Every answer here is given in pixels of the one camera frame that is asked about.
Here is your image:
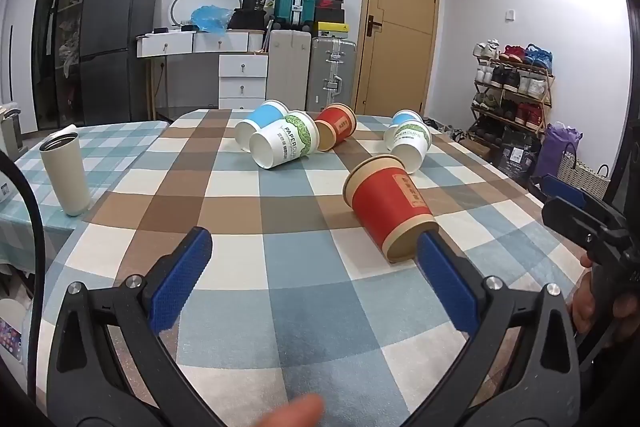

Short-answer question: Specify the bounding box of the white dressing table with drawers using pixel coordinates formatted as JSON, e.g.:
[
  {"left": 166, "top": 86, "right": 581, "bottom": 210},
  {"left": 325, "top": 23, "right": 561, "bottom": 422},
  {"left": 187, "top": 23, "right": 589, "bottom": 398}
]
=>
[{"left": 136, "top": 28, "right": 269, "bottom": 112}]

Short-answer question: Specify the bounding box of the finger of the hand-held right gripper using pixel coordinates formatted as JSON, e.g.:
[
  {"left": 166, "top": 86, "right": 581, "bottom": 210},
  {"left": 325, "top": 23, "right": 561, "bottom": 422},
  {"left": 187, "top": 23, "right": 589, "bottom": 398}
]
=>
[
  {"left": 542, "top": 198, "right": 625, "bottom": 254},
  {"left": 531, "top": 174, "right": 619, "bottom": 229}
]

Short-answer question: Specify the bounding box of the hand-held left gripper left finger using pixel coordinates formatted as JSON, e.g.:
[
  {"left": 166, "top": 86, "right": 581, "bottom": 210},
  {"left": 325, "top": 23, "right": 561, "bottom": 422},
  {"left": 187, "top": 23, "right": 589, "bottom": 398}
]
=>
[{"left": 47, "top": 227, "right": 223, "bottom": 427}]

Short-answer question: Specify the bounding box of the pale teal checked tablecloth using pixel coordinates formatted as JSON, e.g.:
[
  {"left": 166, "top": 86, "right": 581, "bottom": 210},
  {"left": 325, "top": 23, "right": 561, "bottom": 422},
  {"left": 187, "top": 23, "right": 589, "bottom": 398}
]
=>
[{"left": 0, "top": 119, "right": 170, "bottom": 268}]

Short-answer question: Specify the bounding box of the black printed box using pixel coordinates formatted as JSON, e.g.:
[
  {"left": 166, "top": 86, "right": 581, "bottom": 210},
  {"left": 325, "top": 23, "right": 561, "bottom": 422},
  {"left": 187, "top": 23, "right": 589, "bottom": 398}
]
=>
[{"left": 499, "top": 126, "right": 544, "bottom": 182}]

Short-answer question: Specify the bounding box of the wooden shoe rack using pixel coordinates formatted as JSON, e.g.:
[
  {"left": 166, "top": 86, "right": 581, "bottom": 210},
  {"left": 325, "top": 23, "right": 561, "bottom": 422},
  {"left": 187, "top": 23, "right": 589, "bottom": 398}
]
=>
[{"left": 469, "top": 52, "right": 557, "bottom": 140}]

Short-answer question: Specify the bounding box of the blue plastic bag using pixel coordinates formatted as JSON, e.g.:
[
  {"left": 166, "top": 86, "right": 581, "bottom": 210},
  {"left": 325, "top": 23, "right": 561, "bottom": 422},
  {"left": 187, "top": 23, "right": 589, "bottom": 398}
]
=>
[{"left": 191, "top": 5, "right": 234, "bottom": 34}]

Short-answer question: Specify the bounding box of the large red paper cup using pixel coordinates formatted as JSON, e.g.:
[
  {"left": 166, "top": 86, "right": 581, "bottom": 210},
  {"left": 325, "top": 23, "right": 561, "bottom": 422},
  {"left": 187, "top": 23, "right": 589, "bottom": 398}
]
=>
[{"left": 342, "top": 154, "right": 437, "bottom": 264}]

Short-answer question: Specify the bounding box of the dark grey refrigerator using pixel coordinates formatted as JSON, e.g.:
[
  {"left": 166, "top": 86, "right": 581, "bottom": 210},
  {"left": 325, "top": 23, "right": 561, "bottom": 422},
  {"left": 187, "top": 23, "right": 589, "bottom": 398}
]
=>
[{"left": 79, "top": 0, "right": 162, "bottom": 128}]

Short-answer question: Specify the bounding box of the person's left hand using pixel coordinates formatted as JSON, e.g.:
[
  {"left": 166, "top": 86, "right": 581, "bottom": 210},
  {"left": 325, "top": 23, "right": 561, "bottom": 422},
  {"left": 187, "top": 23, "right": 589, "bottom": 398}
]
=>
[{"left": 247, "top": 394, "right": 327, "bottom": 427}]

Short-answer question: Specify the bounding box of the oval mirror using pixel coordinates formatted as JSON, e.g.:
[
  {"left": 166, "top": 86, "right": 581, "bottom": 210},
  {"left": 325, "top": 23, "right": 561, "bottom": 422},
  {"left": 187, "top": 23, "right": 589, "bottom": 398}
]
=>
[{"left": 169, "top": 0, "right": 244, "bottom": 29}]

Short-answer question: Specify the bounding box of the black cable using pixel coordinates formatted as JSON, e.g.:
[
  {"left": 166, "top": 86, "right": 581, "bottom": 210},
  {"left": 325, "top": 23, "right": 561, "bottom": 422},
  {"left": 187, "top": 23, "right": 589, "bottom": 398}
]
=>
[{"left": 0, "top": 151, "right": 49, "bottom": 408}]

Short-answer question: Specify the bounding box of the purple bag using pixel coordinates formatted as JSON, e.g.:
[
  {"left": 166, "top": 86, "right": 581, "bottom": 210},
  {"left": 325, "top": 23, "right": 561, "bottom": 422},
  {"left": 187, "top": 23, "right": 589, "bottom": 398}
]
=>
[{"left": 536, "top": 122, "right": 584, "bottom": 178}]

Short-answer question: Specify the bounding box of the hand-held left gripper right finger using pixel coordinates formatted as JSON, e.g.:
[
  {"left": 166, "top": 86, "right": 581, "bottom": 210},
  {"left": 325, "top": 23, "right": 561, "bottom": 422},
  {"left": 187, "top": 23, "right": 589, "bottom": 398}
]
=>
[{"left": 405, "top": 231, "right": 581, "bottom": 427}]

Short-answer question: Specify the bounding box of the yellow black shoe box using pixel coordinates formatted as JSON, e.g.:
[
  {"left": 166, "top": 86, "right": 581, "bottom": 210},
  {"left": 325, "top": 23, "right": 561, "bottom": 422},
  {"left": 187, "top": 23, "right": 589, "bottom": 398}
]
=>
[{"left": 317, "top": 21, "right": 350, "bottom": 40}]

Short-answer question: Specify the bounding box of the green print white paper cup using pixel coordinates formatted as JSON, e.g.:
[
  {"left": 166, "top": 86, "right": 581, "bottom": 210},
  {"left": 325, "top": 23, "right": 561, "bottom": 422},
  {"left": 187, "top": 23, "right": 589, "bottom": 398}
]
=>
[
  {"left": 390, "top": 119, "right": 432, "bottom": 174},
  {"left": 248, "top": 110, "right": 321, "bottom": 170}
]

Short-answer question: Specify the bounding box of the white suitcase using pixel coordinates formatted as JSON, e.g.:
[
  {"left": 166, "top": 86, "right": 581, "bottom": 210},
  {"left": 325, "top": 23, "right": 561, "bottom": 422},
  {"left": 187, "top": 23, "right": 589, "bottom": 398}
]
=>
[{"left": 266, "top": 29, "right": 312, "bottom": 111}]

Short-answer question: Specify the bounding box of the wooden door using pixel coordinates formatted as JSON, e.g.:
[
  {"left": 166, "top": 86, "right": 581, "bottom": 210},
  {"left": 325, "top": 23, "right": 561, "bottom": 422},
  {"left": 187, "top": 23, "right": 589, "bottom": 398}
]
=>
[{"left": 351, "top": 0, "right": 442, "bottom": 118}]

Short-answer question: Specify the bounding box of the shoe rack with shoes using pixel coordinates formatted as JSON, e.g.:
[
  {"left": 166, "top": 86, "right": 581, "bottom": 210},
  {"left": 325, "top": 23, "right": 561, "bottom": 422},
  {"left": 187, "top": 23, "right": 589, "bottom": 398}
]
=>
[{"left": 470, "top": 39, "right": 555, "bottom": 135}]

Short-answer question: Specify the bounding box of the white steel tumbler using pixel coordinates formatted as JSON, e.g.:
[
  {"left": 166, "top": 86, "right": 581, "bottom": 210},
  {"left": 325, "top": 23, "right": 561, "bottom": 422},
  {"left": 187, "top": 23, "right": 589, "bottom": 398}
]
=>
[{"left": 39, "top": 131, "right": 93, "bottom": 217}]

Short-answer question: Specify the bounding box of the smartphone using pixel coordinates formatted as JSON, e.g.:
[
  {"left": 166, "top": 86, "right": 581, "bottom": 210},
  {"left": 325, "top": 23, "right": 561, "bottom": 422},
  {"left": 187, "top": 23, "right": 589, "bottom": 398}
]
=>
[{"left": 0, "top": 316, "right": 24, "bottom": 364}]

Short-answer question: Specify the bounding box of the woven basket bag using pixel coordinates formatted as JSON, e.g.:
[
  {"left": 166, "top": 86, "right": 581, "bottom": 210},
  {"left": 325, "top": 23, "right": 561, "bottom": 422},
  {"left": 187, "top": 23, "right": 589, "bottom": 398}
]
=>
[{"left": 556, "top": 143, "right": 612, "bottom": 196}]

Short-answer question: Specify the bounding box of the glass door cabinet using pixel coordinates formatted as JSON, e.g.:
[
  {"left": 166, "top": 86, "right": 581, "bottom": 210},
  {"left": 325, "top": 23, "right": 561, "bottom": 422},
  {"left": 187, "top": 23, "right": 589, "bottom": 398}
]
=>
[{"left": 31, "top": 0, "right": 113, "bottom": 134}]

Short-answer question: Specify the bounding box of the small red paper cup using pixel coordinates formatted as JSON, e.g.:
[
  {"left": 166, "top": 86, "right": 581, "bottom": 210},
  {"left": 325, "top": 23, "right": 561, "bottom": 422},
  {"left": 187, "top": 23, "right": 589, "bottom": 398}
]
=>
[{"left": 315, "top": 103, "right": 357, "bottom": 152}]

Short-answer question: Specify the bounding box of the blue band paper cup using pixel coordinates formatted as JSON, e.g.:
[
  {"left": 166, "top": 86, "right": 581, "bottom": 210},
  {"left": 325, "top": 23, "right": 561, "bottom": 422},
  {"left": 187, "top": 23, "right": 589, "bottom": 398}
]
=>
[
  {"left": 383, "top": 109, "right": 424, "bottom": 151},
  {"left": 234, "top": 99, "right": 291, "bottom": 154}
]

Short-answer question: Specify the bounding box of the silver suitcase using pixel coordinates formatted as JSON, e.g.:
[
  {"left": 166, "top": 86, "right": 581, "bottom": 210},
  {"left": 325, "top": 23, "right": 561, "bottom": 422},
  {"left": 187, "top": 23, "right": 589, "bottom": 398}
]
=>
[{"left": 306, "top": 36, "right": 358, "bottom": 112}]

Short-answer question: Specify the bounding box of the white appliance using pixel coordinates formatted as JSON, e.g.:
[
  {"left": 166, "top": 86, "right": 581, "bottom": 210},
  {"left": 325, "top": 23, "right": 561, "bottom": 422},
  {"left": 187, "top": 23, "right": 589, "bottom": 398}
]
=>
[{"left": 0, "top": 103, "right": 24, "bottom": 160}]

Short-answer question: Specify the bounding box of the person's right hand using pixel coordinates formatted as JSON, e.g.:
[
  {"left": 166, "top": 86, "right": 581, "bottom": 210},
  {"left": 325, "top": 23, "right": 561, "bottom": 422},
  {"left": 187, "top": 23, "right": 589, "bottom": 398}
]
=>
[{"left": 570, "top": 252, "right": 640, "bottom": 350}]

